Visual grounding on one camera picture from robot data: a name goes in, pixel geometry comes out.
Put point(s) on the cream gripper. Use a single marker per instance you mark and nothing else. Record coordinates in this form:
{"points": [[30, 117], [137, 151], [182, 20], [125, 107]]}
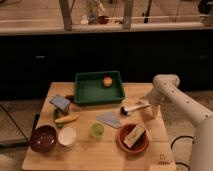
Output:
{"points": [[149, 111]]}

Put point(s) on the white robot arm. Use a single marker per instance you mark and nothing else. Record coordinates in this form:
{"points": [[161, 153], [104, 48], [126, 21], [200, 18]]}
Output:
{"points": [[166, 86]]}

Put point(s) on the green plastic cup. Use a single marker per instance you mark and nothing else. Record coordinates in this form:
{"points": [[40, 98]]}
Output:
{"points": [[96, 131]]}

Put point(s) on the blue triangular cloth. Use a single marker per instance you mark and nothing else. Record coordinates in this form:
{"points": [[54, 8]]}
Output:
{"points": [[109, 118]]}

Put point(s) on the orange round fruit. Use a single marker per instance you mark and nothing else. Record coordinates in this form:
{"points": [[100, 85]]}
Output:
{"points": [[107, 81]]}

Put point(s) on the green plastic tray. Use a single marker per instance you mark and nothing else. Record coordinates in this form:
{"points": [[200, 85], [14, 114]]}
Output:
{"points": [[90, 90]]}

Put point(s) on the white small bowl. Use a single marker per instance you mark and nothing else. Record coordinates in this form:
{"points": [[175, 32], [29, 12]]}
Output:
{"points": [[67, 137]]}

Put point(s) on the blue box object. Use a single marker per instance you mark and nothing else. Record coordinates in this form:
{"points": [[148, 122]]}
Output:
{"points": [[61, 103]]}

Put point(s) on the small green vegetable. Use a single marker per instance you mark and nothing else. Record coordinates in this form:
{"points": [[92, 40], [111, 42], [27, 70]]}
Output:
{"points": [[59, 125]]}

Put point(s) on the dark red bowl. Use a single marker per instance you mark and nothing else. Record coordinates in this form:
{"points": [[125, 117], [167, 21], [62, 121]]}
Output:
{"points": [[43, 139]]}

